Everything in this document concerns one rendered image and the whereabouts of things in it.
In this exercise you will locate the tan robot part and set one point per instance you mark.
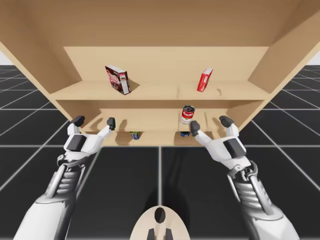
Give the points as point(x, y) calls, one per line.
point(160, 225)

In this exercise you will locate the red and white can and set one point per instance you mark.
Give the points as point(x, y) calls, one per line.
point(187, 115)

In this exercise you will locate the dark red and white carton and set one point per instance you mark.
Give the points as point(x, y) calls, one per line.
point(117, 80)

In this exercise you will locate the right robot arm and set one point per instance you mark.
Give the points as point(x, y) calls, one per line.
point(260, 200)

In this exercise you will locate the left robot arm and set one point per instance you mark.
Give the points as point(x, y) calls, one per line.
point(53, 195)

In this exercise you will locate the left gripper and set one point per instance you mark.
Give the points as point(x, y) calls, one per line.
point(82, 143)

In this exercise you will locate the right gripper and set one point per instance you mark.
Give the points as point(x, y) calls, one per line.
point(225, 148)

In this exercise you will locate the pale wooden shelf unit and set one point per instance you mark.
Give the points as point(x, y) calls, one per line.
point(160, 27)

